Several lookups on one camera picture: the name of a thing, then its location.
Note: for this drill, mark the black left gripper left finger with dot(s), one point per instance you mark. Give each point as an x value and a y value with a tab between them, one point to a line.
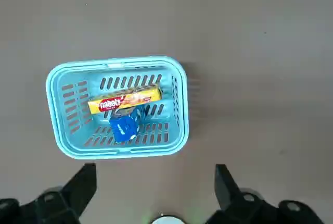
65	203

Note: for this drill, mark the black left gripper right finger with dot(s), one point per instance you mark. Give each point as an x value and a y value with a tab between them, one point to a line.
234	203

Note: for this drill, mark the small blue cookie box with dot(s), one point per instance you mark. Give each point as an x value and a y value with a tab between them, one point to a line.
123	127

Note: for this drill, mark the yellow wafer box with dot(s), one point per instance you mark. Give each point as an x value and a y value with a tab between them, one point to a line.
130	99

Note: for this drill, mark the light blue plastic basket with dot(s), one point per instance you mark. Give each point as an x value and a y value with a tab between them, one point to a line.
78	70

